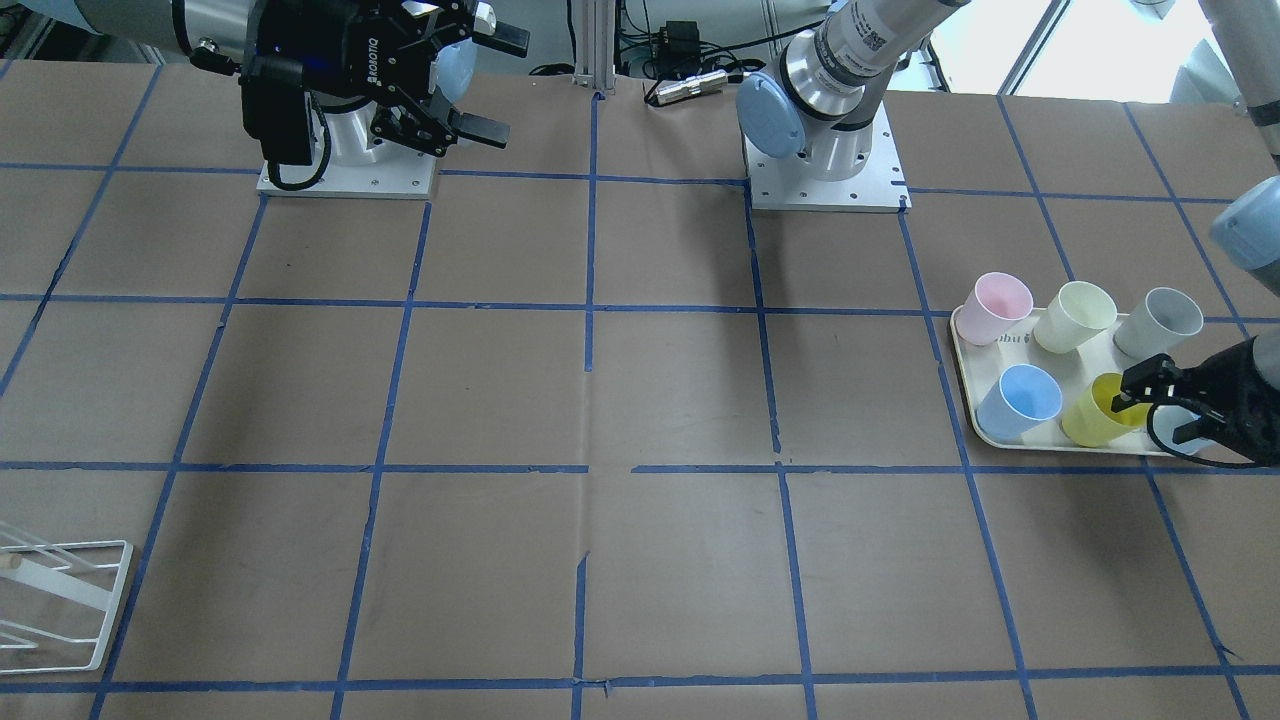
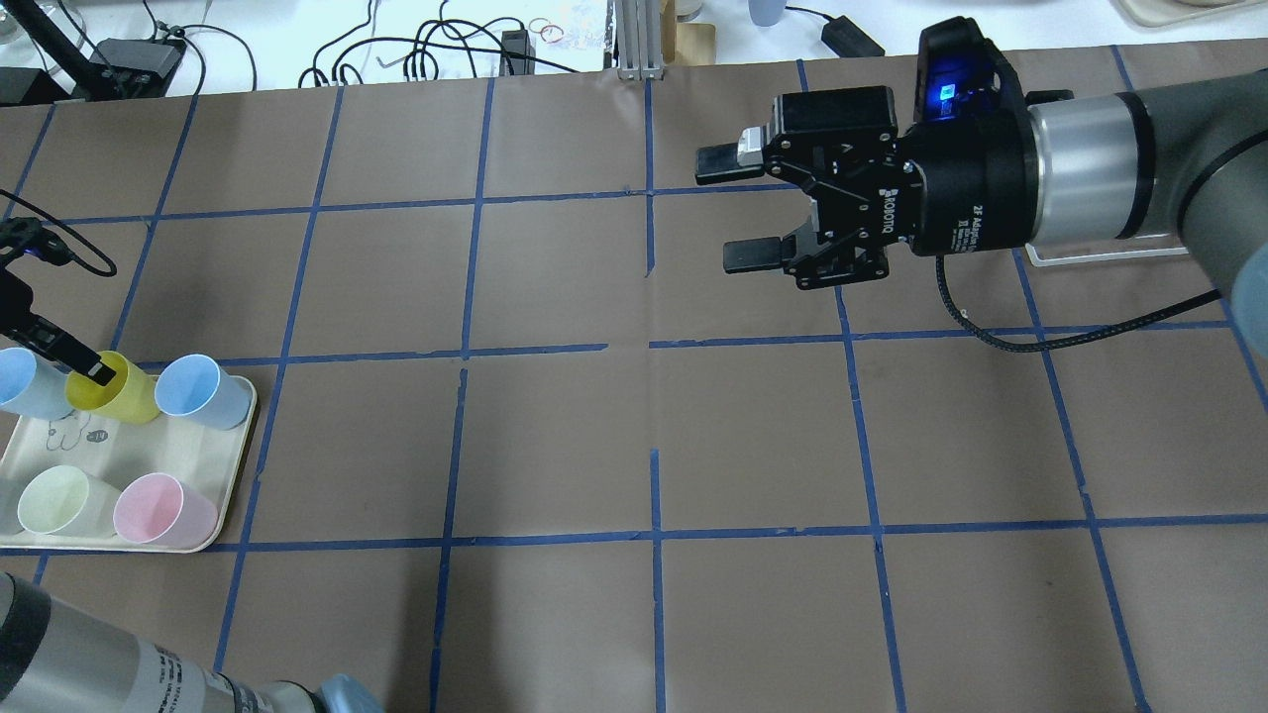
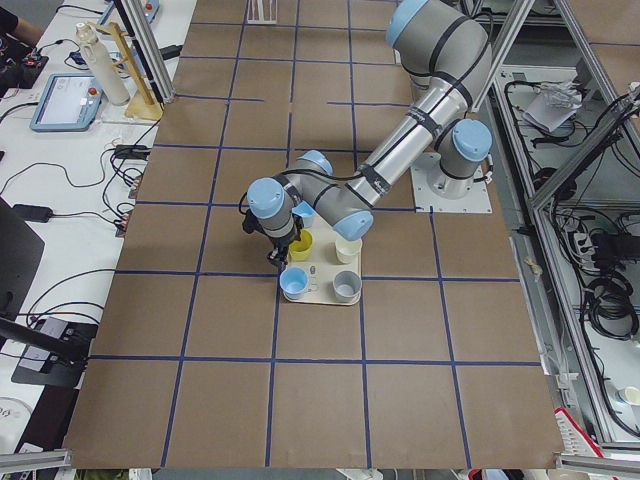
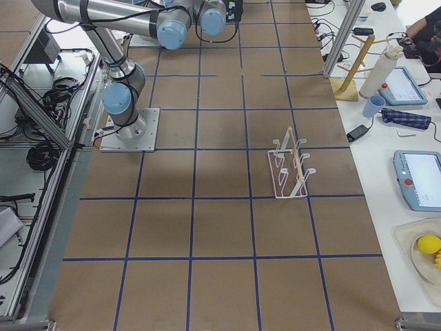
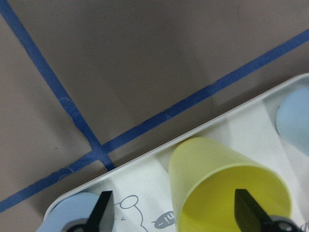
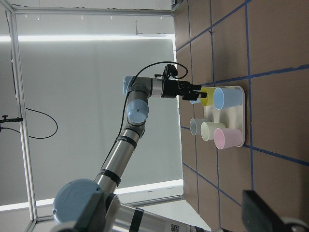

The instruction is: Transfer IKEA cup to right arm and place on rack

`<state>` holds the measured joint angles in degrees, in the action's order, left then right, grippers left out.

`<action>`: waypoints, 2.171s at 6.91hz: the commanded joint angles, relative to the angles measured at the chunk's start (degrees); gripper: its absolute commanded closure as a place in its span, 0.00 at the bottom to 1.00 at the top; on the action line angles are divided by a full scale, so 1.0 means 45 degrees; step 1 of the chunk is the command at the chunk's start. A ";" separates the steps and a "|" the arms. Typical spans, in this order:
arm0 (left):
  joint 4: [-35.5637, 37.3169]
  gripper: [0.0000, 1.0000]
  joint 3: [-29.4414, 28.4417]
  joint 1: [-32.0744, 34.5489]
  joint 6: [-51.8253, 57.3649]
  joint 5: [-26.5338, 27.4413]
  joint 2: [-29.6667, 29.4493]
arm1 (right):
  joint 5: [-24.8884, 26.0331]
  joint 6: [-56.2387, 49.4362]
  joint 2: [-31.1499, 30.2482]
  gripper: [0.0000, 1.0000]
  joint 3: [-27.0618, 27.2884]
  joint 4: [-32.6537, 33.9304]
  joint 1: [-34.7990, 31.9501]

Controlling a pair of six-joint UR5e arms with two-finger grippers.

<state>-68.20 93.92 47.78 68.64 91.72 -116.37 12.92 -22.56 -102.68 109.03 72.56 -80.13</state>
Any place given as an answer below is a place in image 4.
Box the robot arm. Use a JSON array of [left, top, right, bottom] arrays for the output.
[[32, 1, 243, 139]]

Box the blue cup on desk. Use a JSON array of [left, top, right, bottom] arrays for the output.
[[362, 94, 386, 119]]

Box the wooden mug tree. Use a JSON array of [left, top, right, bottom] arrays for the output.
[[330, 34, 391, 102]]

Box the white thermos bottle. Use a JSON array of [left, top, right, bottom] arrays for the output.
[[359, 46, 403, 99]]

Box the blue teach pendant far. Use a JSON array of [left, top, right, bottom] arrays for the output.
[[378, 66, 428, 106]]

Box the blue teach pendant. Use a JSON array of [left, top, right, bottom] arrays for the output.
[[393, 150, 440, 212], [378, 66, 428, 106]]

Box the blue teach pendant near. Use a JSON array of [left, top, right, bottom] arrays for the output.
[[393, 150, 440, 212]]

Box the beige tray with bowl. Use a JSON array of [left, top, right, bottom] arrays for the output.
[[394, 218, 440, 307]]

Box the yellow lemon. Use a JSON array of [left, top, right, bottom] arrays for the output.
[[416, 234, 441, 254]]

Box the white wire cup rack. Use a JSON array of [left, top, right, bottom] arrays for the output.
[[267, 126, 316, 199]]

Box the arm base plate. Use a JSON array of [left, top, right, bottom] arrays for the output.
[[99, 108, 160, 152]]

